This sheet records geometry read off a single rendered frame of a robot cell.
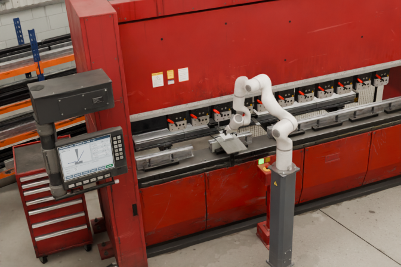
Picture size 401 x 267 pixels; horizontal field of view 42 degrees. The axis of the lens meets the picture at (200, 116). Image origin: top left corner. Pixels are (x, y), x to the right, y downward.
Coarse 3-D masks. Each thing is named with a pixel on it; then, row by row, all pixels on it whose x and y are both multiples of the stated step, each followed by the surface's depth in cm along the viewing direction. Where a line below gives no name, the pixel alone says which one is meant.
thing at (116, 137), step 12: (96, 132) 346; (108, 132) 346; (120, 132) 350; (60, 144) 335; (120, 144) 354; (120, 156) 358; (60, 168) 342; (108, 168) 358; (120, 168) 362; (72, 180) 350; (84, 180) 353; (96, 180) 358
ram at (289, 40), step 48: (288, 0) 413; (336, 0) 429; (384, 0) 446; (144, 48) 388; (192, 48) 402; (240, 48) 417; (288, 48) 433; (336, 48) 450; (384, 48) 469; (144, 96) 405; (192, 96) 420
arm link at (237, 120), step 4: (236, 116) 416; (240, 116) 417; (232, 120) 418; (236, 120) 414; (240, 120) 415; (232, 124) 420; (236, 124) 416; (240, 124) 418; (232, 128) 425; (236, 128) 424
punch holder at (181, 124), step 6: (168, 114) 420; (174, 114) 422; (180, 114) 424; (174, 120) 424; (180, 120) 426; (186, 120) 428; (168, 126) 429; (174, 126) 427; (180, 126) 429; (186, 126) 431
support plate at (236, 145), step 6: (216, 138) 450; (222, 138) 449; (234, 138) 448; (222, 144) 441; (228, 144) 440; (234, 144) 440; (240, 144) 439; (228, 150) 432; (234, 150) 431; (240, 150) 431
